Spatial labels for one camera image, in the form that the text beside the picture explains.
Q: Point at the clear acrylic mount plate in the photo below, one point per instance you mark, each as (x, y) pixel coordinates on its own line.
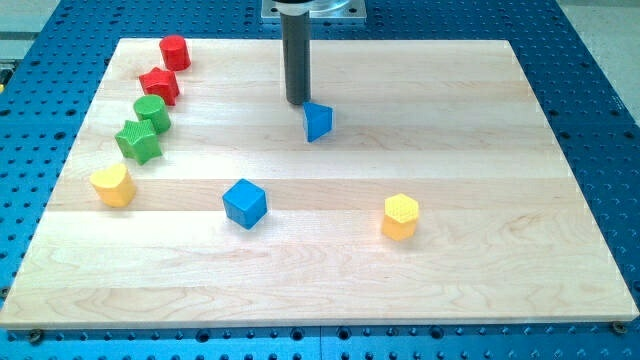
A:
(348, 10)

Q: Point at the blue triangular block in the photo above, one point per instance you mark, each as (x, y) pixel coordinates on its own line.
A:
(317, 121)

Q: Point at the right board clamp screw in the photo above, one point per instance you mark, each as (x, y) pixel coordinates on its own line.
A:
(618, 328)

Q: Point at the green star block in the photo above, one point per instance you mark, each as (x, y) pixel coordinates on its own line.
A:
(138, 140)

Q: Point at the red star block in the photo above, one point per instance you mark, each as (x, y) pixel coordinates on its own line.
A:
(162, 83)

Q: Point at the light wooden board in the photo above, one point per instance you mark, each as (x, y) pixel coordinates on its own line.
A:
(504, 233)

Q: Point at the board clamp screw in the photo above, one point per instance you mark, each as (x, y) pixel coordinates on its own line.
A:
(618, 328)
(35, 336)

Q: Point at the yellow hexagon block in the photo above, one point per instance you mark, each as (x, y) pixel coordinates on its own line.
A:
(401, 214)

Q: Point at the left board clamp screw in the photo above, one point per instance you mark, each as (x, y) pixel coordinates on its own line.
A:
(35, 336)

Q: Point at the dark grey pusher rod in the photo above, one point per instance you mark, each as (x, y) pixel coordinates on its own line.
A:
(296, 34)

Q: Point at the blue cube block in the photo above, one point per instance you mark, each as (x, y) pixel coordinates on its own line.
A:
(245, 203)

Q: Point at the green cylinder block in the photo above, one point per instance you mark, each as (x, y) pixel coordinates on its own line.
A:
(152, 107)

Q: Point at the yellow heart block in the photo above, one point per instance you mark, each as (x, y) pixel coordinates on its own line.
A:
(114, 185)

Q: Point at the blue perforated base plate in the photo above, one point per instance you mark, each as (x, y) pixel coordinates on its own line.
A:
(72, 44)

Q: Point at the red cylinder block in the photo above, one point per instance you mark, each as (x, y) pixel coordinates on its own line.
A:
(175, 52)

